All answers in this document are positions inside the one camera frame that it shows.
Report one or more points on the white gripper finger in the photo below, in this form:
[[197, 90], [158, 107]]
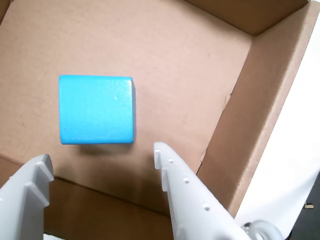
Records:
[[20, 207], [195, 210]]

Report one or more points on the blue cube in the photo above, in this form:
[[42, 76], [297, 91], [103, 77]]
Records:
[[96, 110]]

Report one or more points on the brown cardboard box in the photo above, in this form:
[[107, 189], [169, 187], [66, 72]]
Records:
[[180, 62]]

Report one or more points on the small beige block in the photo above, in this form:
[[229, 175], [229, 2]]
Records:
[[309, 206]]

